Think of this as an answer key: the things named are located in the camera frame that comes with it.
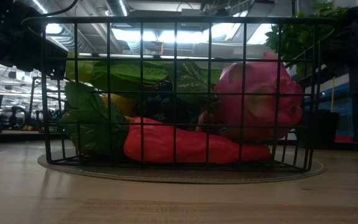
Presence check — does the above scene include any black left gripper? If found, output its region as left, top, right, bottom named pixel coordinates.
left=10, top=8, right=70, bottom=77

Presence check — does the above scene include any green okra bunch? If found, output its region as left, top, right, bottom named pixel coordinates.
left=90, top=60, right=171, bottom=93

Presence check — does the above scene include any yellow star fruit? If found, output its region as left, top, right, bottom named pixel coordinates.
left=100, top=93, right=138, bottom=122

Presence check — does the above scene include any pink dragon fruit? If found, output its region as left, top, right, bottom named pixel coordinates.
left=196, top=52, right=304, bottom=144

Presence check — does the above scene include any black grape bunch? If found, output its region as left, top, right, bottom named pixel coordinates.
left=138, top=62, right=223, bottom=124

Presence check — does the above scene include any orange carrot with green top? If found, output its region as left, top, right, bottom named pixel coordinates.
left=59, top=81, right=272, bottom=165

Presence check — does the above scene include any green leafy plant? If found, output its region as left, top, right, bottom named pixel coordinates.
left=265, top=1, right=351, bottom=78

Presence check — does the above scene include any black plant pot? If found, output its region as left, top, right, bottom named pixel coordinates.
left=301, top=109, right=341, bottom=149

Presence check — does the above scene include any ceiling light panel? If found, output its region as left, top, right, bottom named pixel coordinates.
left=110, top=23, right=275, bottom=44

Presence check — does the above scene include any round grey mat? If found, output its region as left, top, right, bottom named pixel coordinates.
left=37, top=154, right=325, bottom=184

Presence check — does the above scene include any black wire basket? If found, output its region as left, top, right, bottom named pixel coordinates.
left=22, top=16, right=337, bottom=174

